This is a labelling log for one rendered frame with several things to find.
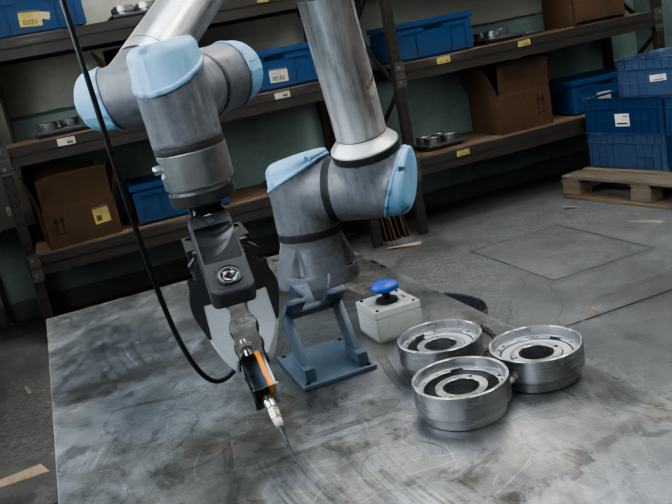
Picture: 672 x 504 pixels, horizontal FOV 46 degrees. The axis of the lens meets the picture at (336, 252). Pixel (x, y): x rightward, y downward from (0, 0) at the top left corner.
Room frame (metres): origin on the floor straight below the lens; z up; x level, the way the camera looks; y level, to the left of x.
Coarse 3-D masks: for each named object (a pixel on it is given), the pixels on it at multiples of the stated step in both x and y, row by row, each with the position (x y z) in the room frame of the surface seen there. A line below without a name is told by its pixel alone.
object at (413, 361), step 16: (448, 320) 0.96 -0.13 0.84; (464, 320) 0.95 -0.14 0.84; (400, 336) 0.94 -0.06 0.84; (416, 336) 0.96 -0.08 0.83; (448, 336) 0.94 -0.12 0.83; (480, 336) 0.89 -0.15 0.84; (400, 352) 0.91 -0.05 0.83; (416, 352) 0.88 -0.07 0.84; (432, 352) 0.87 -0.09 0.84; (448, 352) 0.87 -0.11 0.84; (464, 352) 0.87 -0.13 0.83; (480, 352) 0.89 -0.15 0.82; (416, 368) 0.88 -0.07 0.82
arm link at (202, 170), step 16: (224, 144) 0.84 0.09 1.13; (160, 160) 0.82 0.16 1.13; (176, 160) 0.81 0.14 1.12; (192, 160) 0.81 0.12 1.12; (208, 160) 0.81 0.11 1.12; (224, 160) 0.83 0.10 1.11; (176, 176) 0.81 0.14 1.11; (192, 176) 0.81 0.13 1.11; (208, 176) 0.81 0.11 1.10; (224, 176) 0.82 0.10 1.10; (176, 192) 0.82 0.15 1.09; (192, 192) 0.82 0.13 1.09
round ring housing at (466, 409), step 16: (432, 368) 0.83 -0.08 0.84; (448, 368) 0.84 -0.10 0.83; (464, 368) 0.83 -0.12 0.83; (480, 368) 0.83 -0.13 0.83; (496, 368) 0.81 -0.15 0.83; (416, 384) 0.81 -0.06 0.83; (448, 384) 0.81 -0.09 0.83; (464, 384) 0.81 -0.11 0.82; (480, 384) 0.79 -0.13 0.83; (416, 400) 0.78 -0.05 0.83; (432, 400) 0.75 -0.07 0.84; (448, 400) 0.74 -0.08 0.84; (464, 400) 0.74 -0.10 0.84; (480, 400) 0.74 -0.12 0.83; (496, 400) 0.75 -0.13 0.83; (432, 416) 0.76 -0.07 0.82; (448, 416) 0.74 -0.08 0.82; (464, 416) 0.74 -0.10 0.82; (480, 416) 0.74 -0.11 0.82; (496, 416) 0.75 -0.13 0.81
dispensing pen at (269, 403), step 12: (240, 348) 0.86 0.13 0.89; (252, 348) 0.87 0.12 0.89; (252, 360) 0.83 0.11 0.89; (252, 372) 0.82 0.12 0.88; (252, 384) 0.81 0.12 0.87; (264, 384) 0.81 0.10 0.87; (264, 396) 0.81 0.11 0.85; (276, 408) 0.80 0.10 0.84; (276, 420) 0.79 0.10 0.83; (288, 444) 0.76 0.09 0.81
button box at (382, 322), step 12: (372, 300) 1.09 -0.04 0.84; (384, 300) 1.06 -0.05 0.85; (396, 300) 1.06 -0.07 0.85; (408, 300) 1.05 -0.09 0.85; (360, 312) 1.08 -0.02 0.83; (372, 312) 1.04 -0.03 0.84; (384, 312) 1.03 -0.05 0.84; (396, 312) 1.04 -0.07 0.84; (408, 312) 1.04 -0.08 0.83; (420, 312) 1.05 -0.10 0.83; (360, 324) 1.09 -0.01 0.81; (372, 324) 1.04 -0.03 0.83; (384, 324) 1.03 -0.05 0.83; (396, 324) 1.04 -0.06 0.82; (408, 324) 1.04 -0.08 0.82; (372, 336) 1.05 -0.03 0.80; (384, 336) 1.03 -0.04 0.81; (396, 336) 1.03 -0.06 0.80
